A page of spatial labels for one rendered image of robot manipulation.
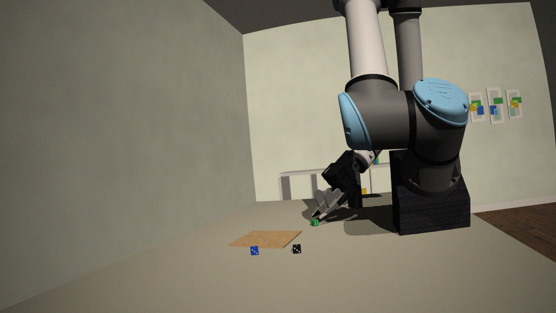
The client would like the tan mat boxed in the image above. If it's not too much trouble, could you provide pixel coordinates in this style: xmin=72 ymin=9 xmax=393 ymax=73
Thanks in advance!
xmin=228 ymin=230 xmax=302 ymax=249

